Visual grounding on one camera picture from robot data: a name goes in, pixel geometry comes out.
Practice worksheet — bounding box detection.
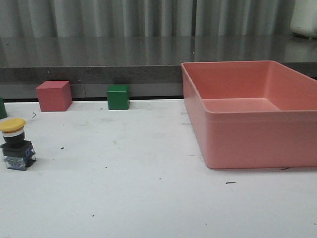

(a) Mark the yellow push button switch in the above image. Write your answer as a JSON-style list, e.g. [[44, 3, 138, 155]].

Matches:
[[0, 118, 36, 171]]

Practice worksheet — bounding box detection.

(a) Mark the dark grey counter shelf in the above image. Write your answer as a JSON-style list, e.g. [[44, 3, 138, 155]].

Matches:
[[0, 35, 317, 101]]

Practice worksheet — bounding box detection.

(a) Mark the white container in background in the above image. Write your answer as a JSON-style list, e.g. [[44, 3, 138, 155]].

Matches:
[[290, 0, 317, 38]]

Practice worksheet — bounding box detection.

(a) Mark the pink cube block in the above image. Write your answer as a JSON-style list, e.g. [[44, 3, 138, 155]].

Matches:
[[36, 80, 73, 112]]

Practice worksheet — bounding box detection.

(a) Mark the pink plastic bin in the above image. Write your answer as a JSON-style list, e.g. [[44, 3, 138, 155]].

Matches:
[[181, 60, 317, 169]]

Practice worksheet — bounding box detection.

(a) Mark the green cube block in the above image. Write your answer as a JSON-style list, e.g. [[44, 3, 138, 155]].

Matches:
[[107, 85, 129, 110]]

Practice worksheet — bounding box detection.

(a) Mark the green block at left edge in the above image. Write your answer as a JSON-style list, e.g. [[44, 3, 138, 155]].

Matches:
[[0, 97, 7, 119]]

